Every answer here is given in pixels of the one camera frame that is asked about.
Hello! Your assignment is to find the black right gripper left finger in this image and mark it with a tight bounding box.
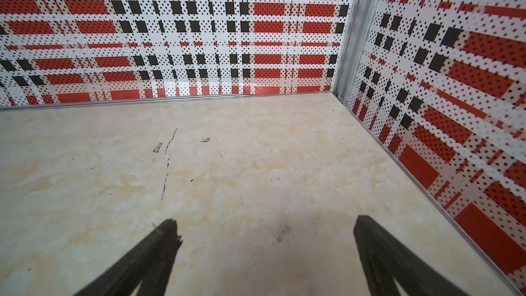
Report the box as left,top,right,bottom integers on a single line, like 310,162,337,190
76,219,182,295

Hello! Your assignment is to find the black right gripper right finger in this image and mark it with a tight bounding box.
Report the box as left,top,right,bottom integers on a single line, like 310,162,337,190
353,215,467,295

